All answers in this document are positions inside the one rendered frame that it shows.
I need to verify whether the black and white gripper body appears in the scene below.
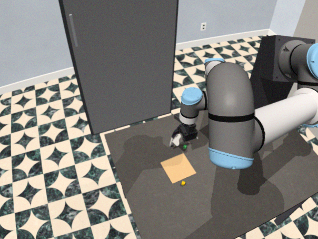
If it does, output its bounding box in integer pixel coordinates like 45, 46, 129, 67
178, 123, 198, 142

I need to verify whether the peach flat mat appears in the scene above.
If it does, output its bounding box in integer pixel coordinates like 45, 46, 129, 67
161, 154, 196, 184

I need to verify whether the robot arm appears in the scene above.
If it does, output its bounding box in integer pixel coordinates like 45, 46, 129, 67
174, 40, 318, 170

